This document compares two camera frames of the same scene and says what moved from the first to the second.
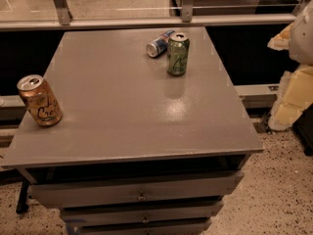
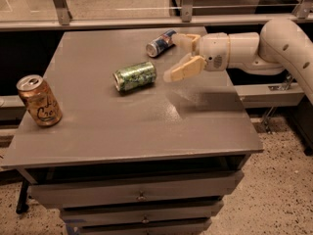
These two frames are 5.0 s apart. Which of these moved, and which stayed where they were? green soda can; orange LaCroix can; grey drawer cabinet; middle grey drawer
Moved: green soda can
Stayed: grey drawer cabinet; orange LaCroix can; middle grey drawer
